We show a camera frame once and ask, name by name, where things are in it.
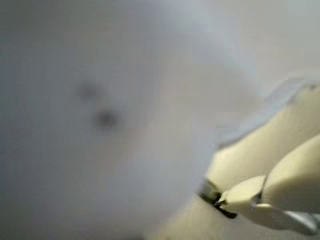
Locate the white duvet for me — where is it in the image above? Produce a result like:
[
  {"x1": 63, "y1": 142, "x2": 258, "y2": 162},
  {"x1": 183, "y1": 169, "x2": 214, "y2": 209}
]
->
[{"x1": 0, "y1": 0, "x2": 320, "y2": 240}]

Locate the silver robot left leg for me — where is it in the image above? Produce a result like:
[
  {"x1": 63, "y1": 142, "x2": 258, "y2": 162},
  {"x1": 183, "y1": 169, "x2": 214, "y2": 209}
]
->
[{"x1": 198, "y1": 84, "x2": 320, "y2": 237}]

